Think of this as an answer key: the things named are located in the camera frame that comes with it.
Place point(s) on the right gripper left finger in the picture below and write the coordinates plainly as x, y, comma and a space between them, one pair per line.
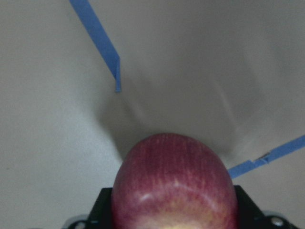
100, 216

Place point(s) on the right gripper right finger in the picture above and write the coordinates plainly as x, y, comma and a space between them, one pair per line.
249, 214

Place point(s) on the red yellow apple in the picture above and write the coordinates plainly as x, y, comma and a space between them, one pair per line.
171, 181

